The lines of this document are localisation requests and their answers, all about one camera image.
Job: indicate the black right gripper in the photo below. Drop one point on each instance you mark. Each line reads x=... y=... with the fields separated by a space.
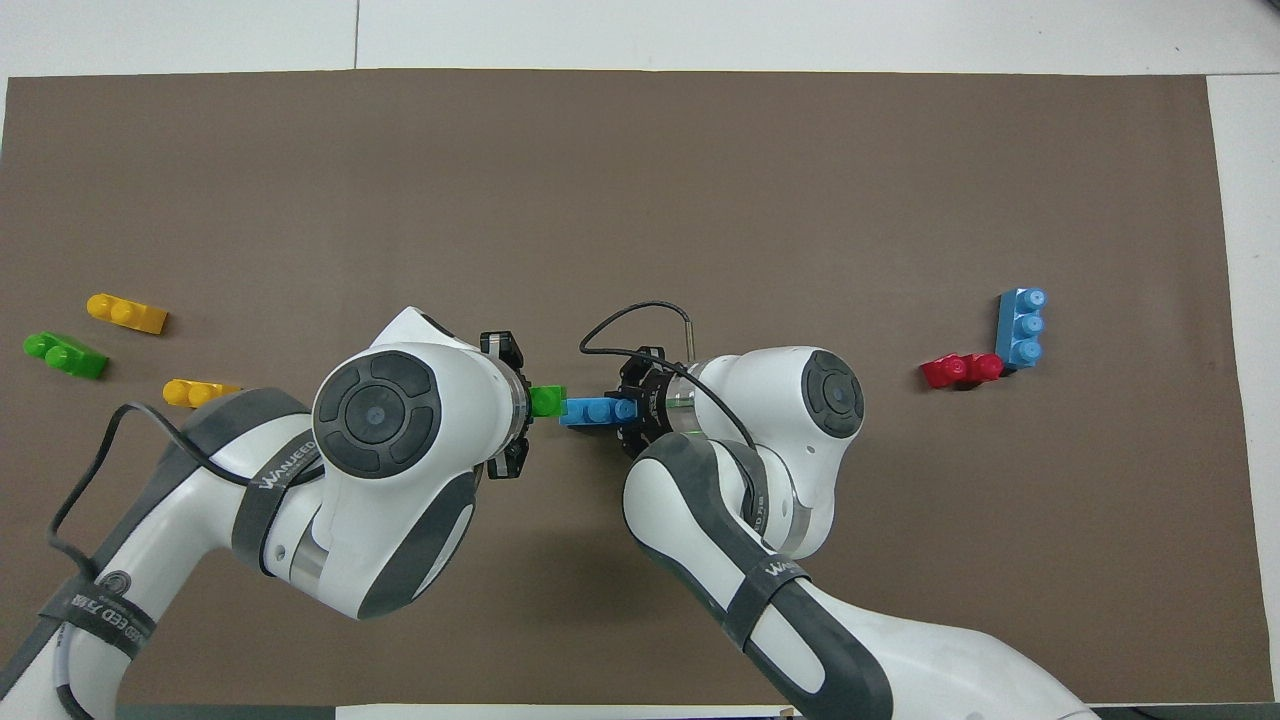
x=645 y=415

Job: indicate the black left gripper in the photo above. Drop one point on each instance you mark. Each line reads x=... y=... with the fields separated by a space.
x=505 y=352

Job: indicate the blue three-stud toy brick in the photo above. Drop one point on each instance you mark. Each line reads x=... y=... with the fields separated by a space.
x=1022 y=330
x=590 y=411

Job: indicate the green two-stud toy brick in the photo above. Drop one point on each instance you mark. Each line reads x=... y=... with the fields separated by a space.
x=548 y=401
x=65 y=356

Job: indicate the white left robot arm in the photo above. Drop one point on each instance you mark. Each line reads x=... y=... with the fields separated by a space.
x=380 y=420

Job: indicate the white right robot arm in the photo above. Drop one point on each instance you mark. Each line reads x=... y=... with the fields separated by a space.
x=800 y=420

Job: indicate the brown paper table mat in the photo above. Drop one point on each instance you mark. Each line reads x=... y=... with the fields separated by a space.
x=700 y=180

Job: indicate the yellow two-stud toy brick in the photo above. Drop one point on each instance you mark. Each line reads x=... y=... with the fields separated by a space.
x=127 y=313
x=195 y=393

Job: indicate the red two-stud toy brick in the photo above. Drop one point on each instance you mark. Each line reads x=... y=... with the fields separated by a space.
x=960 y=371

